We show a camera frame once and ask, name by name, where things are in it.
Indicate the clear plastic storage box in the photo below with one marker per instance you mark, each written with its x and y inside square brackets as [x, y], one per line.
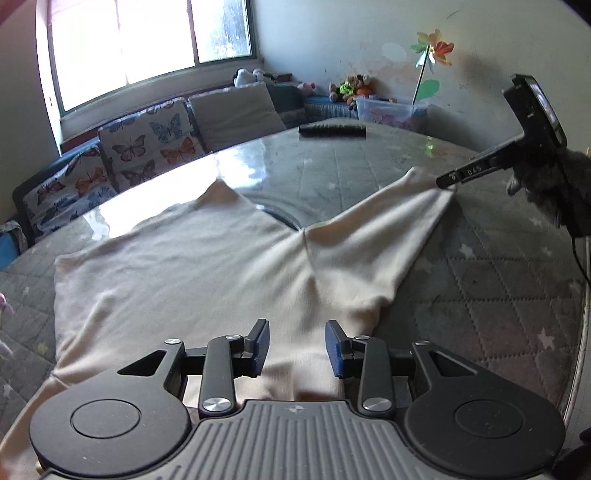
[392, 113]

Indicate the dark blue sofa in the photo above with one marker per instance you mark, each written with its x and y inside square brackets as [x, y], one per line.
[18, 198]

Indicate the white plush toy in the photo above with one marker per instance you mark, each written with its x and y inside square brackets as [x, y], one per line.
[244, 77]

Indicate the plain grey cushion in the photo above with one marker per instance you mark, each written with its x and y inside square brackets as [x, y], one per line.
[235, 115]

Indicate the cream knit garment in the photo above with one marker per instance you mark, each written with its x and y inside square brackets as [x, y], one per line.
[184, 277]

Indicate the colourful paper pinwheel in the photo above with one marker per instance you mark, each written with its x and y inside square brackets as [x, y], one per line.
[431, 50]

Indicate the window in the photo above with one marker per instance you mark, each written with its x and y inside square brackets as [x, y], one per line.
[138, 41]

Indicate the black remote control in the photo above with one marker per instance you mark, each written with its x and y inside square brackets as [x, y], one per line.
[332, 130]

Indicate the person's right hand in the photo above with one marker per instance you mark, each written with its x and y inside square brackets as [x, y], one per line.
[549, 184]

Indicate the blue quilted seat cushion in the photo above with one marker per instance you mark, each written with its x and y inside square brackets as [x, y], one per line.
[328, 108]

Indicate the butterfly print cushion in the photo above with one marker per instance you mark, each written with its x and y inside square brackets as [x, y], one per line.
[152, 143]
[69, 194]

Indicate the brown plush bear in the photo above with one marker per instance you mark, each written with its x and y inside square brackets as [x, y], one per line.
[354, 84]

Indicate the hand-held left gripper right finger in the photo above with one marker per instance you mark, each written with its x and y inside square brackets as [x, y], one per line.
[333, 347]

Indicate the pink plush toy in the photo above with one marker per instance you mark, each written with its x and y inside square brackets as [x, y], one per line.
[307, 86]

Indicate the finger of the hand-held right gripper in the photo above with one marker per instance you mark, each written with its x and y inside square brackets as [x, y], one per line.
[471, 174]

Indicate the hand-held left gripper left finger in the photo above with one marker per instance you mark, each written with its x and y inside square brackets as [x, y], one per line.
[262, 344]

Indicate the blue blanket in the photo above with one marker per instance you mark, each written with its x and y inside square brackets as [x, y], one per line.
[9, 249]

